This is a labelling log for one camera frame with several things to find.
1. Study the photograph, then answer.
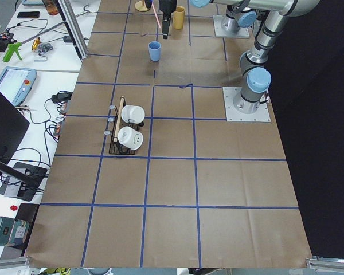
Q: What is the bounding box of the black smartphone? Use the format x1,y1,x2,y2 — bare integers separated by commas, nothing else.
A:
17,11,40,19

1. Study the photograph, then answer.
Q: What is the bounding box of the white smiley mug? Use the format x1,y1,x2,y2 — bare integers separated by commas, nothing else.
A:
118,126,143,150

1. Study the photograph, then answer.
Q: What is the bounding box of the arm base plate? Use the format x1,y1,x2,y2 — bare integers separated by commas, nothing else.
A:
213,15,250,39
222,87,271,123

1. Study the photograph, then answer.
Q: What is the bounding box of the blue teach pendant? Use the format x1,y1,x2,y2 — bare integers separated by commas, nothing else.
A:
0,66,37,107

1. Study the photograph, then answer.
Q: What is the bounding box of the pink chopstick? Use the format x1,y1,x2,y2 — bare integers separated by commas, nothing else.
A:
151,0,162,29

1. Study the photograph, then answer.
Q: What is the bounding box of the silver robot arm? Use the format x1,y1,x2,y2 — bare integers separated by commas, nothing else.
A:
221,5,257,35
190,1,319,114

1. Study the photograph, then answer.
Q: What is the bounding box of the black wire mug rack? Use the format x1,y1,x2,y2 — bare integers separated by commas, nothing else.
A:
104,95,145,155

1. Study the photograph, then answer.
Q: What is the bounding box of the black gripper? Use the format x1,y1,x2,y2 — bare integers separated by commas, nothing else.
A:
158,0,177,40

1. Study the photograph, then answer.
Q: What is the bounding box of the black monitor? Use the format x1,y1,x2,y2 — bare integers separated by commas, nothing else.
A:
0,81,42,193

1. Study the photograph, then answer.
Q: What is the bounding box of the green box device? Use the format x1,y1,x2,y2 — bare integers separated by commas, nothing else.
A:
0,217,30,246

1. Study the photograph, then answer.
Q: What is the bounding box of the bamboo cylinder holder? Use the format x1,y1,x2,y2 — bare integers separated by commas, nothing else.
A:
173,6,185,30

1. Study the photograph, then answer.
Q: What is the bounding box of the light blue cup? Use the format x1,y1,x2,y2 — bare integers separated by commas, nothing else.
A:
148,41,161,62

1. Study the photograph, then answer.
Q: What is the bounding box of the black power adapter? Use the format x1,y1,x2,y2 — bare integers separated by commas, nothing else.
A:
51,91,73,103

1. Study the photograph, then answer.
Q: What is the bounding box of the wooden mug tree stand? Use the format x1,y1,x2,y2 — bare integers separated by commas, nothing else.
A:
134,0,151,13

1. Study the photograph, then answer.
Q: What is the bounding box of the aluminium frame post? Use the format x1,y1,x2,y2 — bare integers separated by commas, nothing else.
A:
55,0,88,60

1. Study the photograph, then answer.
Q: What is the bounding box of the green reacher grabber tool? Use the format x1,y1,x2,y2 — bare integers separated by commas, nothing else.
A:
2,19,68,63

